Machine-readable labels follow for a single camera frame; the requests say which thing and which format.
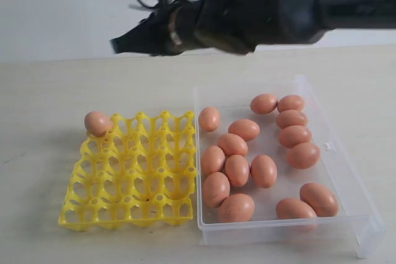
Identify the yellow plastic egg tray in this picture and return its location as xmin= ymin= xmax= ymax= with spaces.
xmin=58 ymin=111 xmax=197 ymax=231

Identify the clear plastic box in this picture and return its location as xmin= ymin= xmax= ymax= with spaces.
xmin=194 ymin=75 xmax=385 ymax=258

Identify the brown egg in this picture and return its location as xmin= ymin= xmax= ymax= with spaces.
xmin=199 ymin=106 xmax=221 ymax=132
xmin=228 ymin=119 xmax=260 ymax=142
xmin=275 ymin=198 xmax=317 ymax=219
xmin=217 ymin=134 xmax=248 ymax=156
xmin=299 ymin=182 xmax=339 ymax=217
xmin=275 ymin=109 xmax=308 ymax=129
xmin=250 ymin=93 xmax=278 ymax=114
xmin=218 ymin=193 xmax=255 ymax=223
xmin=277 ymin=94 xmax=305 ymax=113
xmin=287 ymin=142 xmax=321 ymax=169
xmin=200 ymin=145 xmax=226 ymax=176
xmin=202 ymin=172 xmax=230 ymax=208
xmin=278 ymin=125 xmax=312 ymax=148
xmin=251 ymin=155 xmax=277 ymax=189
xmin=224 ymin=155 xmax=250 ymax=187

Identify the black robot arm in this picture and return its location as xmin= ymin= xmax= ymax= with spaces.
xmin=110 ymin=0 xmax=395 ymax=56

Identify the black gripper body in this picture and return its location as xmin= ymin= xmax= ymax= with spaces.
xmin=148 ymin=0 xmax=257 ymax=56

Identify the brown egg tray corner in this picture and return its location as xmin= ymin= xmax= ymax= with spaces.
xmin=84 ymin=111 xmax=113 ymax=137

